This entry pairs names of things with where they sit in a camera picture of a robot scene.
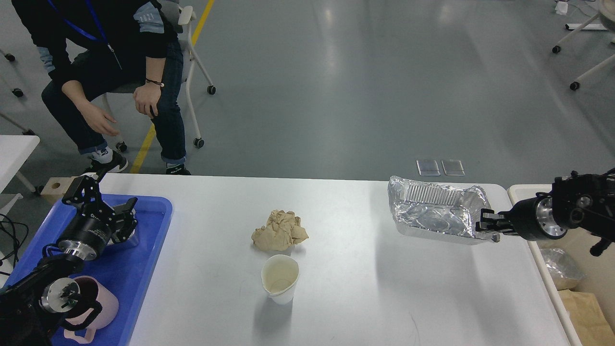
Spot brown paper ball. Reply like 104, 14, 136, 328
252, 210, 309, 252

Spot square stainless steel tray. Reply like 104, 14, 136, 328
107, 226, 139, 249

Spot brown paper in bin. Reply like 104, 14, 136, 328
558, 290, 615, 346

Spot white rolling chair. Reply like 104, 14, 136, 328
102, 0, 217, 153

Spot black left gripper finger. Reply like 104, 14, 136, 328
110, 197, 138, 235
61, 169, 109, 219

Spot blue plastic tray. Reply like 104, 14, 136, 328
6, 196, 172, 346

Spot wooden block with hole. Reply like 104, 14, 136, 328
40, 176, 76, 205

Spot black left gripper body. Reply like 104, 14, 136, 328
57, 214, 120, 261

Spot seated person in black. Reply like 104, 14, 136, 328
12, 0, 190, 175

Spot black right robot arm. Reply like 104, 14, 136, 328
475, 169, 615, 258

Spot crumpled clear plastic in bin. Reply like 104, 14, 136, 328
540, 248, 586, 291

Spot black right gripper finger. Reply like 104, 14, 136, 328
475, 208, 515, 235

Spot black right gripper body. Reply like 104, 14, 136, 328
510, 197, 568, 241

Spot clear floor plate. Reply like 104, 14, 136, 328
441, 160, 466, 176
417, 159, 441, 176

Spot clear floor plate left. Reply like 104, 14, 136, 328
417, 159, 441, 176

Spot white rolling stand legs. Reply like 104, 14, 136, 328
552, 0, 615, 92

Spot small white side table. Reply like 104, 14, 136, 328
0, 135, 40, 194

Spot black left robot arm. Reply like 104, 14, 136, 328
0, 169, 138, 346

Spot person's right hand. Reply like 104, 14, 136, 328
76, 101, 120, 136

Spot person's left hand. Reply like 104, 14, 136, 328
133, 82, 162, 119

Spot white paper cup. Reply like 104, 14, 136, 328
261, 254, 300, 305

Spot clear floor plate right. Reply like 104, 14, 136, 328
441, 160, 466, 176

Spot white plastic bin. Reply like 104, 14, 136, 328
507, 185, 615, 346

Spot pink mug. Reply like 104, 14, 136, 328
63, 275, 119, 344

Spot aluminium foil tray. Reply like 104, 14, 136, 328
387, 176, 501, 245

